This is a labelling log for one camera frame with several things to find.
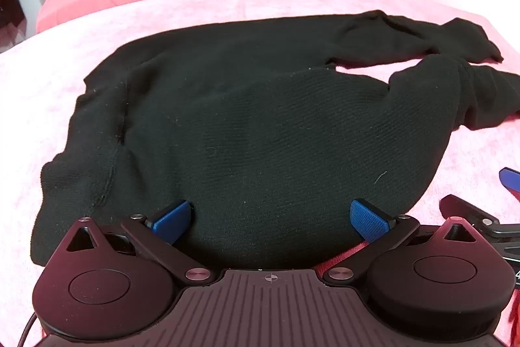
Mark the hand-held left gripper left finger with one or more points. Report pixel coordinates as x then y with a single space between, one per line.
172 224

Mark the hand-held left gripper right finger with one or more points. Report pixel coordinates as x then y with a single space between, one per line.
367 221

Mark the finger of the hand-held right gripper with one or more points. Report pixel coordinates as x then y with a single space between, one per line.
463 208
510 179

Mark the pink bed blanket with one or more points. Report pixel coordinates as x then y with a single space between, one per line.
53 95

